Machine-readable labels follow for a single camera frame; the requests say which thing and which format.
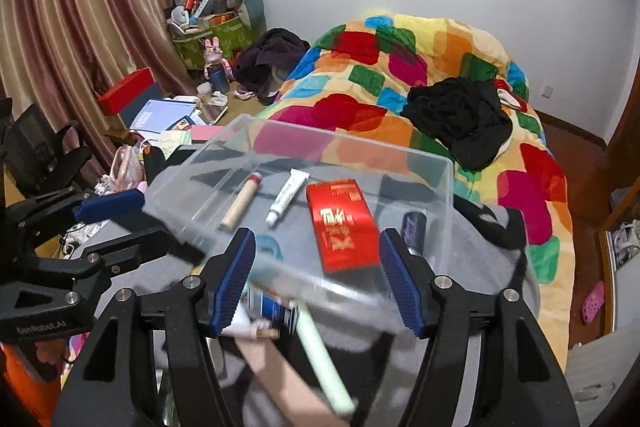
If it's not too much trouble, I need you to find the green storage basket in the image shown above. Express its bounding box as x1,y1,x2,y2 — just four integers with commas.
171,17,257,70

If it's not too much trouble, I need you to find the pink croc shoe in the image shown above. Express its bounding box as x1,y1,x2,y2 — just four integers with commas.
580,281,606,324

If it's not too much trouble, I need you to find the long mint green tube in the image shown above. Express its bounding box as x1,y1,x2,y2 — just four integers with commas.
296,301,357,417

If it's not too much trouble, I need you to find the beige foundation tube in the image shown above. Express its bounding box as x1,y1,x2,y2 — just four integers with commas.
234,338,348,427

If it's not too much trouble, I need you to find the colourful patchwork duvet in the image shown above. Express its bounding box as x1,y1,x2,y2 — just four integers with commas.
259,14,575,365

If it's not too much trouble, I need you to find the beige lip balm stick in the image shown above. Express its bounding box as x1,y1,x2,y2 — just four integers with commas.
219,172,262,231

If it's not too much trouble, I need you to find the striped pink curtain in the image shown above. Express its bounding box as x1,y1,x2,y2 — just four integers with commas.
1,0,193,176

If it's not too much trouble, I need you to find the wooden wardrobe shelf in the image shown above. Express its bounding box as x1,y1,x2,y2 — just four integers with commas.
597,179,639,335

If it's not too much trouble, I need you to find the black clothes pile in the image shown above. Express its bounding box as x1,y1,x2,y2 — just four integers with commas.
401,78,513,171

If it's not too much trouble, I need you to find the red flat box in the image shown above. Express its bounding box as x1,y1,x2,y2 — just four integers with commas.
96,67,154,116

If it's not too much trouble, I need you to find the red cigarette box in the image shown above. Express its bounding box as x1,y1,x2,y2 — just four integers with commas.
306,179,380,273

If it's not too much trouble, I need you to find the small white ointment tube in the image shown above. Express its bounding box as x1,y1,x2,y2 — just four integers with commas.
265,169,309,229

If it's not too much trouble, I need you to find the dark purple clothes heap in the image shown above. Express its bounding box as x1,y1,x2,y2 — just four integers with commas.
232,28,310,105

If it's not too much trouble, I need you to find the blue white book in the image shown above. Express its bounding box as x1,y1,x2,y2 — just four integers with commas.
129,100,196,133

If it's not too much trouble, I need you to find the pink bunny toy bottle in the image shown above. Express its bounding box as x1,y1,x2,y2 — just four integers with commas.
204,37,233,94

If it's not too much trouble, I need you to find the navy blue Max box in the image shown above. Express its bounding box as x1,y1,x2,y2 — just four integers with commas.
246,285,299,334

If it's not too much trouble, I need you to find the purple cosmetic bottle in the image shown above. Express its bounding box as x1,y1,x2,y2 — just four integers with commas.
400,211,427,256

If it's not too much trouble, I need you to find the clear plastic storage box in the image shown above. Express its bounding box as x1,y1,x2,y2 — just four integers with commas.
145,116,454,333

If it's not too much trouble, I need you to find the teal tape roll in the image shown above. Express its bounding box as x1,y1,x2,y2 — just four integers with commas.
256,234,283,260

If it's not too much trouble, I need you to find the black office chair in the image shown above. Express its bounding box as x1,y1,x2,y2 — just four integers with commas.
1,104,92,198

